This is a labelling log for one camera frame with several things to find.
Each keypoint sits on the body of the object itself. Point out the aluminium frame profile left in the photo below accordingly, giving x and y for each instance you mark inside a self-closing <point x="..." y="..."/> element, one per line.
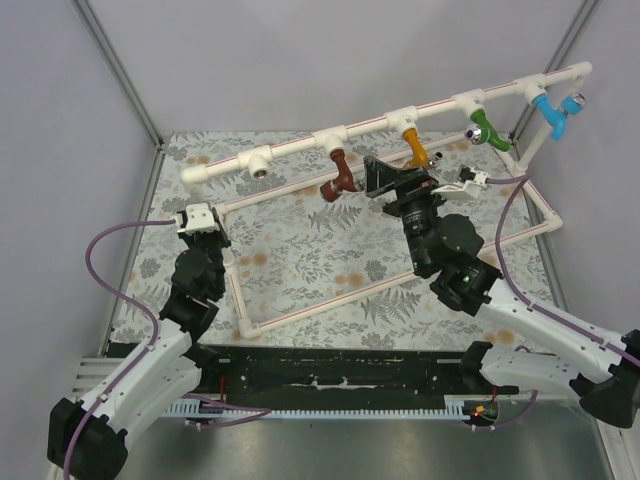
<point x="115" y="64"/>

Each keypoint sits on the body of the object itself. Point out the aluminium frame profile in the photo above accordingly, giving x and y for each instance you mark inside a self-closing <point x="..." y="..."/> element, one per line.
<point x="115" y="64"/>
<point x="576" y="28"/>

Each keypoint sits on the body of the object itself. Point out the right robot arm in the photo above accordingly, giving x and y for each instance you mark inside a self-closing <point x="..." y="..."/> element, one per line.
<point x="599" y="368"/>

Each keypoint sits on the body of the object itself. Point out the floral patterned table mat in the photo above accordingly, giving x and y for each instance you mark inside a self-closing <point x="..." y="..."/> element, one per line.
<point x="297" y="251"/>

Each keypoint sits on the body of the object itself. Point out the orange water faucet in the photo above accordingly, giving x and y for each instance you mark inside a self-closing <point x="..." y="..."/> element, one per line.
<point x="420" y="157"/>

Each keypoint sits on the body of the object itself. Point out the green water faucet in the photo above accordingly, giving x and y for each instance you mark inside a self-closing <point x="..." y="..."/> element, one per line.
<point x="482" y="131"/>

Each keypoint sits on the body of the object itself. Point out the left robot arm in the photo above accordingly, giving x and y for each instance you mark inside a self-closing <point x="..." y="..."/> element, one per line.
<point x="91" y="437"/>

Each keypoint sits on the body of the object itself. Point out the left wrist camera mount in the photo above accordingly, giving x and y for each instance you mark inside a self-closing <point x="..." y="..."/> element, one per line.
<point x="197" y="218"/>

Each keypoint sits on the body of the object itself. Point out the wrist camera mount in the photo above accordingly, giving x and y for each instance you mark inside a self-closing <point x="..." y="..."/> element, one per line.
<point x="197" y="218"/>
<point x="470" y="185"/>

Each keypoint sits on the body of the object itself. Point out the blue water faucet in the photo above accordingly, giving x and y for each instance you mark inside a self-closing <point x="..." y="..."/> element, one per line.
<point x="557" y="117"/>

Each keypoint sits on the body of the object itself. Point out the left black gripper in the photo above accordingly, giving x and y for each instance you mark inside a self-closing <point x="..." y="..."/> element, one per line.
<point x="211" y="238"/>

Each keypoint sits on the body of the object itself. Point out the brown water faucet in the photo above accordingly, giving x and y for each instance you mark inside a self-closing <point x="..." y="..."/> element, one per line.
<point x="331" y="190"/>

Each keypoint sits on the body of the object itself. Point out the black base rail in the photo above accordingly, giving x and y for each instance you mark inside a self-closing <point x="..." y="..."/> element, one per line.
<point x="307" y="378"/>

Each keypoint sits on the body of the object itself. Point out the aluminium frame profile right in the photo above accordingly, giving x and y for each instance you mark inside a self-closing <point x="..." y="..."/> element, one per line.
<point x="576" y="28"/>

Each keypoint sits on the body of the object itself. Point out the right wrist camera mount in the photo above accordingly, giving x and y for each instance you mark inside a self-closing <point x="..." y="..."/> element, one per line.
<point x="470" y="185"/>

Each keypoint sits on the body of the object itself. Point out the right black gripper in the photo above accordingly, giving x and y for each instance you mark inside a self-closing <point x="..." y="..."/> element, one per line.
<point x="407" y="189"/>

